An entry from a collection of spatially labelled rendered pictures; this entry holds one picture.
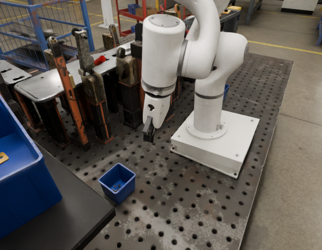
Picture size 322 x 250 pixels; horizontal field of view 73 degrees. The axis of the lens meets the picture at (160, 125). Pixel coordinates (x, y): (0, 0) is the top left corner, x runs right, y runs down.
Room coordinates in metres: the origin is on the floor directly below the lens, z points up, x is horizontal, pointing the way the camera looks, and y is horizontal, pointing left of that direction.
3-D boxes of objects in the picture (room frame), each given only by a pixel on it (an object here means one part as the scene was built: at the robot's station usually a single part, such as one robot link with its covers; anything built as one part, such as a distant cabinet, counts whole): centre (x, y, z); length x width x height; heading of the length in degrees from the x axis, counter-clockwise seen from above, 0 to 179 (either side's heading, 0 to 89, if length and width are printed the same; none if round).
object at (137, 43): (0.95, 0.09, 0.91); 0.07 x 0.05 x 0.42; 52
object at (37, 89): (1.28, 0.12, 1.00); 1.38 x 0.22 x 0.02; 142
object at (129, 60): (0.91, 0.15, 0.88); 0.11 x 0.09 x 0.37; 52
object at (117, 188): (0.49, 0.16, 0.74); 0.11 x 0.10 x 0.09; 142
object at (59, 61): (0.71, 0.35, 0.95); 0.03 x 0.01 x 0.50; 142
